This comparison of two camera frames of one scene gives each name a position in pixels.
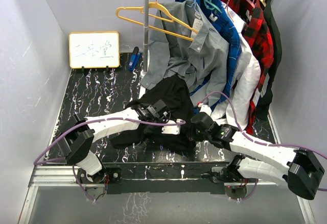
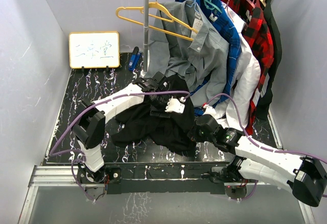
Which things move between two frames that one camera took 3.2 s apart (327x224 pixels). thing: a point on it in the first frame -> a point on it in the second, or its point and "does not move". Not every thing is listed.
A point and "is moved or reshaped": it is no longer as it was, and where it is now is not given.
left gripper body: [163, 120] -> [158, 106]
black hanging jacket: [264, 109] does not move
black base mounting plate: [159, 178] does not move
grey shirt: [184, 43] does not move
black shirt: [174, 91] is moved or reshaped
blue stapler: [134, 59] does not move
